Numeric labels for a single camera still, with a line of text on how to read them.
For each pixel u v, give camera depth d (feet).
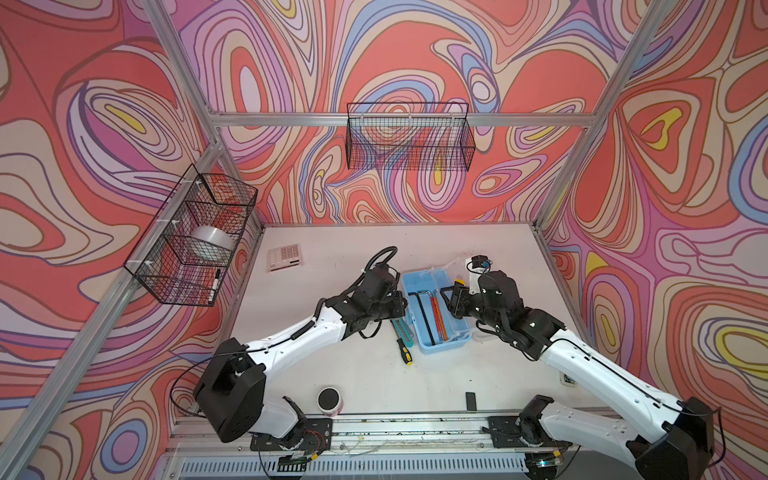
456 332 2.70
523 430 2.20
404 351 2.82
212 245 2.28
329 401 2.43
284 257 3.53
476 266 2.19
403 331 2.84
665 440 1.25
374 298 2.06
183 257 2.43
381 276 2.29
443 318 3.06
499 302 1.83
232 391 1.35
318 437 2.36
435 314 3.07
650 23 2.32
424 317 3.07
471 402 2.57
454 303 2.18
